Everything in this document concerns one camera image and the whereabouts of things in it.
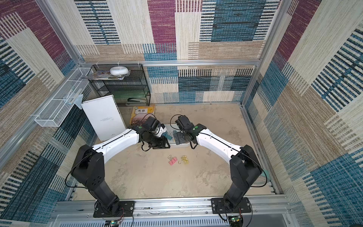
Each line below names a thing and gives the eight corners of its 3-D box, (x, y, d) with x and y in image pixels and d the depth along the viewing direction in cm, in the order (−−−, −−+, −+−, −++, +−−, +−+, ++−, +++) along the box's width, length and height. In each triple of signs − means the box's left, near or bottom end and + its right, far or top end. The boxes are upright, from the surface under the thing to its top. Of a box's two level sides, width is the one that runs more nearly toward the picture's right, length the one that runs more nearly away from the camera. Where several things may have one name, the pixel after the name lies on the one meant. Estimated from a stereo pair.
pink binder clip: (171, 166, 90) (170, 164, 88) (166, 158, 93) (165, 157, 91) (178, 161, 92) (178, 159, 90) (172, 154, 95) (172, 152, 93)
